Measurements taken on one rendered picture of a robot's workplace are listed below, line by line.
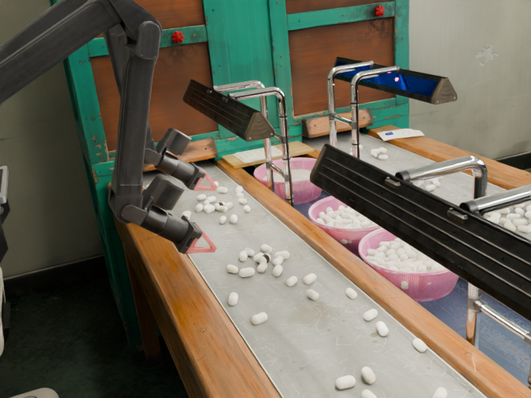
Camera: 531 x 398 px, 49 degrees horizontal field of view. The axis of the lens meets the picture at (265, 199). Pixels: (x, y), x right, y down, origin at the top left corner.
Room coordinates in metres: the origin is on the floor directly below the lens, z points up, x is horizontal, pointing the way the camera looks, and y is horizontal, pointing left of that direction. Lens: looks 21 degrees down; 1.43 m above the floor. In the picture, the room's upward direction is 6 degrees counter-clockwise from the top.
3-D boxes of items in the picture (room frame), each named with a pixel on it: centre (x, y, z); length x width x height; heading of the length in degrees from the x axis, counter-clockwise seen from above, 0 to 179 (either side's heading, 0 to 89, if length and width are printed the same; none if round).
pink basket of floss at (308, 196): (1.94, -0.10, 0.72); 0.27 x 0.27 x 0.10
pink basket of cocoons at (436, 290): (1.26, -0.35, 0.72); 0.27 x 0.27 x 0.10
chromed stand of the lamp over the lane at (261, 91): (1.70, 0.03, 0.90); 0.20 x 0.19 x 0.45; 20
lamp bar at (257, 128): (1.68, 0.10, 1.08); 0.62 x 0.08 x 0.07; 20
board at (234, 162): (2.14, -0.03, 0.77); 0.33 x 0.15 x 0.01; 110
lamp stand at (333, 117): (1.84, -0.35, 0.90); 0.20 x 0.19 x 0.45; 20
